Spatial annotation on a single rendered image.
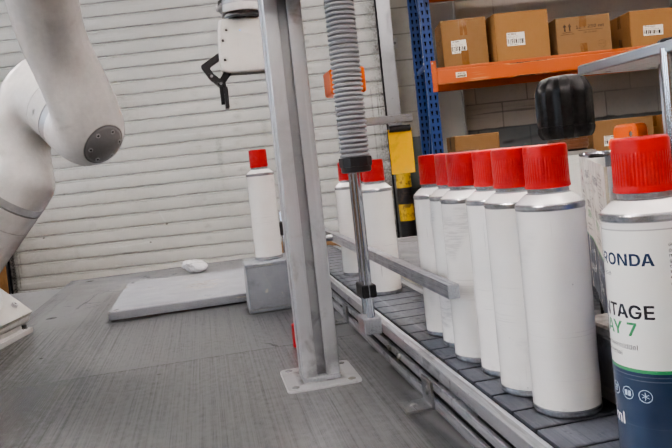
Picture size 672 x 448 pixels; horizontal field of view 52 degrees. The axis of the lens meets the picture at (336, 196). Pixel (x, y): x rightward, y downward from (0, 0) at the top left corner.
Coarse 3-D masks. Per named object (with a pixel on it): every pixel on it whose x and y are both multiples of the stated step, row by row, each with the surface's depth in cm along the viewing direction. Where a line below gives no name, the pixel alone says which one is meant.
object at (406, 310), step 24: (336, 264) 138; (408, 288) 106; (384, 312) 92; (408, 312) 90; (432, 336) 77; (456, 360) 68; (480, 384) 60; (504, 408) 55; (528, 408) 54; (552, 432) 49; (576, 432) 48; (600, 432) 48
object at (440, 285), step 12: (336, 240) 117; (348, 240) 108; (372, 252) 92; (384, 252) 90; (384, 264) 86; (396, 264) 81; (408, 264) 78; (408, 276) 76; (420, 276) 72; (432, 276) 69; (432, 288) 69; (444, 288) 65; (456, 288) 64
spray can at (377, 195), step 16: (368, 176) 103; (368, 192) 102; (384, 192) 102; (368, 208) 102; (384, 208) 102; (368, 224) 102; (384, 224) 102; (368, 240) 103; (384, 240) 102; (384, 272) 102; (384, 288) 102; (400, 288) 104
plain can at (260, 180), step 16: (256, 160) 126; (256, 176) 125; (272, 176) 127; (256, 192) 125; (272, 192) 126; (256, 208) 126; (272, 208) 126; (256, 224) 126; (272, 224) 126; (256, 240) 127; (272, 240) 126; (256, 256) 127; (272, 256) 126
